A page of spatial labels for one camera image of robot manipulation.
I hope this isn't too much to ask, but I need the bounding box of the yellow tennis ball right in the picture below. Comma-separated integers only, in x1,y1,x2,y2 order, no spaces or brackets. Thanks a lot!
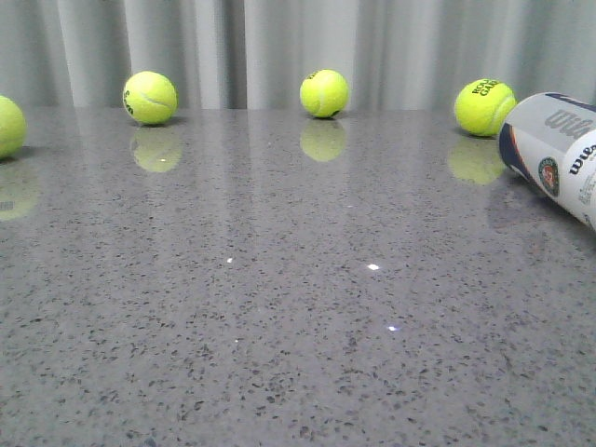
454,78,517,137

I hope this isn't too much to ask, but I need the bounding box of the yellow tennis ball far left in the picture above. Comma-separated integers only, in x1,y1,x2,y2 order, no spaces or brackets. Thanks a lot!
0,96,27,159

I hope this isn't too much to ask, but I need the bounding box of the yellow tennis ball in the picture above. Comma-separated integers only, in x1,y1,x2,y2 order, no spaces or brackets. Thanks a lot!
300,69,349,118
454,78,517,137
122,71,178,125
0,96,27,159

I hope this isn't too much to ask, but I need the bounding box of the grey pleated curtain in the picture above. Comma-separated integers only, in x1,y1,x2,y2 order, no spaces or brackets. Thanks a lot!
1,1,595,110

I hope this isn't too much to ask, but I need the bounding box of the white blue tennis ball can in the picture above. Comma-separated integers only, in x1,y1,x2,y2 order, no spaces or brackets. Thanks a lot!
498,92,595,229

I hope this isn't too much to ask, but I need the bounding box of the yellow tennis ball centre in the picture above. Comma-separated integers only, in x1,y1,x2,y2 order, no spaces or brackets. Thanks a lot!
300,69,349,118

